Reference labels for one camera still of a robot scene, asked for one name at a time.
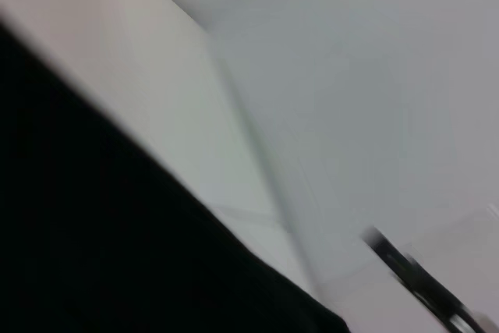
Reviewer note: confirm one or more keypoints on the black shirt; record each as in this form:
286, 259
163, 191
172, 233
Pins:
97, 212

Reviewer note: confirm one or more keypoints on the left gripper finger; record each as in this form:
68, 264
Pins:
421, 278

